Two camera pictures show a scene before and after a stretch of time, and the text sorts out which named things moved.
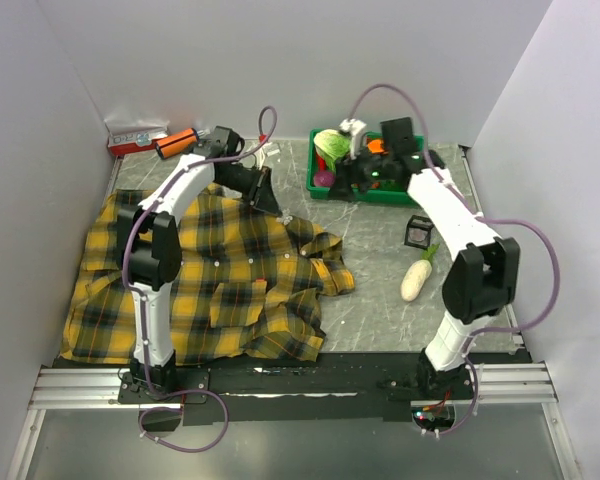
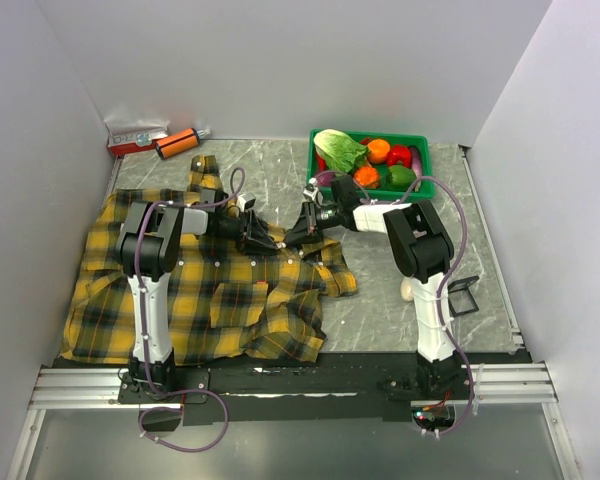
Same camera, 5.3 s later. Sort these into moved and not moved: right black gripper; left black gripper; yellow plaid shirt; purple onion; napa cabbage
Moved: right black gripper; left black gripper
Not moved: napa cabbage; purple onion; yellow plaid shirt
